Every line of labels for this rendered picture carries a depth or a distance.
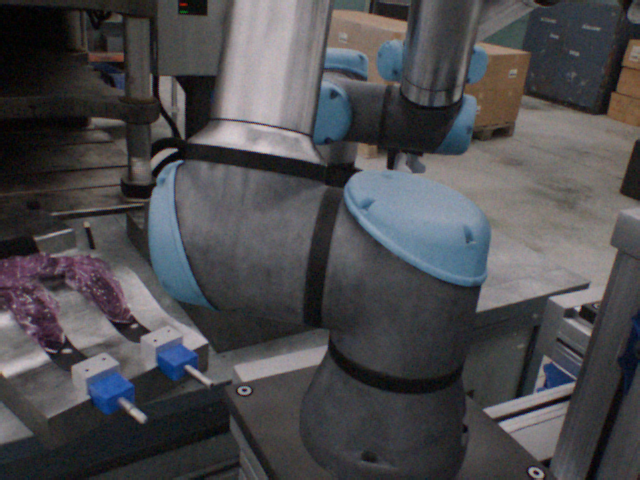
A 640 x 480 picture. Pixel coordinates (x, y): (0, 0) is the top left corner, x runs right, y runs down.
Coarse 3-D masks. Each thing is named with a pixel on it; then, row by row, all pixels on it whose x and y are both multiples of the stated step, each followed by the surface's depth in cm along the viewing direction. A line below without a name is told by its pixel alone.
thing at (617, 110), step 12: (636, 48) 683; (624, 60) 696; (636, 60) 685; (624, 72) 699; (636, 72) 688; (624, 84) 701; (636, 84) 691; (612, 96) 713; (624, 96) 701; (636, 96) 691; (612, 108) 715; (624, 108) 704; (636, 108) 692; (624, 120) 704; (636, 120) 693
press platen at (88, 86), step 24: (0, 48) 201; (24, 48) 205; (48, 48) 209; (0, 72) 172; (24, 72) 175; (48, 72) 178; (72, 72) 181; (96, 72) 192; (0, 96) 150; (24, 96) 152; (48, 96) 155; (72, 96) 157; (96, 96) 160; (120, 96) 161; (120, 120) 159; (144, 120) 159
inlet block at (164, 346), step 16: (144, 336) 96; (160, 336) 97; (176, 336) 97; (144, 352) 96; (160, 352) 95; (176, 352) 96; (192, 352) 96; (160, 368) 95; (176, 368) 93; (192, 368) 94; (208, 384) 91
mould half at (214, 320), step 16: (144, 208) 131; (128, 224) 143; (144, 224) 133; (144, 240) 134; (144, 256) 136; (192, 320) 116; (208, 320) 109; (224, 320) 106; (240, 320) 108; (256, 320) 109; (272, 320) 111; (208, 336) 110; (224, 336) 107; (240, 336) 109; (256, 336) 111; (272, 336) 113
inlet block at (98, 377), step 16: (80, 368) 88; (96, 368) 88; (112, 368) 89; (80, 384) 88; (96, 384) 87; (112, 384) 88; (128, 384) 88; (96, 400) 87; (112, 400) 86; (128, 400) 88; (144, 416) 84
